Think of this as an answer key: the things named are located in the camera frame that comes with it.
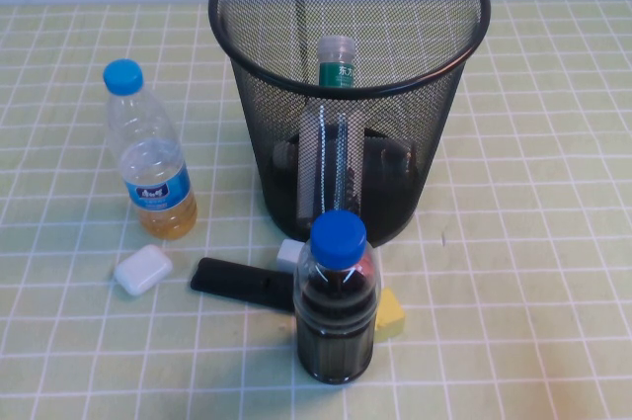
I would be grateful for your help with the small bottle brown label white cap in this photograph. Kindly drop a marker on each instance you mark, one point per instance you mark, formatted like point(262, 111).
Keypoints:
point(390, 152)

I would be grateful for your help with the clear bottle white cap green label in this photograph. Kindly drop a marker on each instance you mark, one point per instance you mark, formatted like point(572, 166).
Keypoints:
point(336, 76)

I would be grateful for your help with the black mesh wastebasket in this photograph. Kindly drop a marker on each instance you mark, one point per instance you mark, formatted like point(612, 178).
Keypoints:
point(424, 143)

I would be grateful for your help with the white cube block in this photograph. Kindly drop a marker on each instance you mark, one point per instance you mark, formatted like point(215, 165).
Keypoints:
point(287, 257)

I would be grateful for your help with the orange cube block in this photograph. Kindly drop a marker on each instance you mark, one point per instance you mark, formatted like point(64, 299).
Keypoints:
point(368, 267)

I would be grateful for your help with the black remote control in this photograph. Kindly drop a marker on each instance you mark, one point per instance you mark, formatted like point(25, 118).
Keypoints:
point(237, 282)

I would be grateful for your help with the blue-capped bottle dark liquid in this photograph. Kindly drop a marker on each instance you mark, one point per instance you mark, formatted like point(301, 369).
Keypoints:
point(336, 331)

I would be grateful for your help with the yellow cube block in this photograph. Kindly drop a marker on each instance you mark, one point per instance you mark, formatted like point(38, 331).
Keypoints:
point(390, 316)

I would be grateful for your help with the light-blue-capped bottle yellow liquid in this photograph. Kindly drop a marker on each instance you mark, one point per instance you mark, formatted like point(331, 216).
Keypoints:
point(148, 163)

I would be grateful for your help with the white earbuds case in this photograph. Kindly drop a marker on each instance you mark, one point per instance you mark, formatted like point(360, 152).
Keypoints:
point(143, 269)

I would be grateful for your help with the green checkered tablecloth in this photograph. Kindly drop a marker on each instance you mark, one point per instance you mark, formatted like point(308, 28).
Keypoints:
point(543, 341)

